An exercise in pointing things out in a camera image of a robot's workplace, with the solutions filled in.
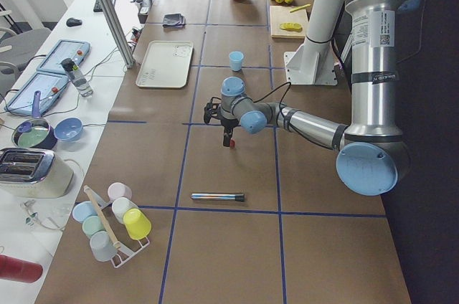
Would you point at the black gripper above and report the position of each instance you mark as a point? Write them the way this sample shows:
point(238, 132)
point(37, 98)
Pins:
point(228, 124)

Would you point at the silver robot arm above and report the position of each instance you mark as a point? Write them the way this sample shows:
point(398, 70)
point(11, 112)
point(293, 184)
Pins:
point(372, 157)

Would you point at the pink cup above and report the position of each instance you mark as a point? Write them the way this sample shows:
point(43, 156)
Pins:
point(117, 190)

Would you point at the yellow cup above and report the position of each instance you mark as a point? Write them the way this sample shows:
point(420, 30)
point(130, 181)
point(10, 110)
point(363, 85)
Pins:
point(137, 224)

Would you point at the white cup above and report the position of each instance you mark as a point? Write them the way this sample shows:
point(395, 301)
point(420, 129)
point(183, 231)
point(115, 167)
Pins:
point(120, 206)

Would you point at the white cup rack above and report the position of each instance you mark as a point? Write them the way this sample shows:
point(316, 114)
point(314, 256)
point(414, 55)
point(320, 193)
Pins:
point(124, 252)

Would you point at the green cup on rack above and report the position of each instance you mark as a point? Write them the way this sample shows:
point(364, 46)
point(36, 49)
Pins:
point(92, 225)

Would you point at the light blue cup on rack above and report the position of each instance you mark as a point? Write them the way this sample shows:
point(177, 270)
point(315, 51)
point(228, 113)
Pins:
point(82, 211)

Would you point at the grey cup on rack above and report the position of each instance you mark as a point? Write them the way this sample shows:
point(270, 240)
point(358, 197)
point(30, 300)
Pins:
point(102, 247)

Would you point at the lemon slices row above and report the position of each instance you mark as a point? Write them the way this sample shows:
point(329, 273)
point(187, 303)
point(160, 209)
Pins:
point(291, 26)

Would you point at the yellow plastic knife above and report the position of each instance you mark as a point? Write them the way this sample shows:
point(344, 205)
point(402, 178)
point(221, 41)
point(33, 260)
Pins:
point(298, 8)

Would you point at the grey purple folded cloth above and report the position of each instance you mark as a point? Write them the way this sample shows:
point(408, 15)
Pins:
point(175, 20)

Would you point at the cream bear tray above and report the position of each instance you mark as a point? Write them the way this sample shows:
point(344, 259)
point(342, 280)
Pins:
point(165, 65)

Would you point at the clear water bottle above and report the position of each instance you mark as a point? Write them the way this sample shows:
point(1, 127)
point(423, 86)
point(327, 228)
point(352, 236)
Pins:
point(77, 78)

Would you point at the blue bowl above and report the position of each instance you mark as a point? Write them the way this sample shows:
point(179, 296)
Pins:
point(69, 129)

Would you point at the black computer mouse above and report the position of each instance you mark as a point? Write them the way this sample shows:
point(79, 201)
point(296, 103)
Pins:
point(73, 22)

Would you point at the dark blue pot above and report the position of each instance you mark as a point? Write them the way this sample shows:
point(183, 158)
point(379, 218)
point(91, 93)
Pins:
point(35, 132)

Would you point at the cream toaster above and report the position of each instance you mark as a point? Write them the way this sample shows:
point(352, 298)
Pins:
point(34, 173)

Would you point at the red bottle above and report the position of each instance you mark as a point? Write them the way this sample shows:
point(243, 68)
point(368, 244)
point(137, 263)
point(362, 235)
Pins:
point(20, 270)

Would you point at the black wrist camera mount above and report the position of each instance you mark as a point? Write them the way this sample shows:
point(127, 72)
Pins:
point(212, 110)

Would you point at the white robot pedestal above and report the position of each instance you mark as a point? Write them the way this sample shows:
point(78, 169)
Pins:
point(312, 63)

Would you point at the aluminium frame post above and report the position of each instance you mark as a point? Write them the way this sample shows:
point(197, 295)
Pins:
point(117, 32)

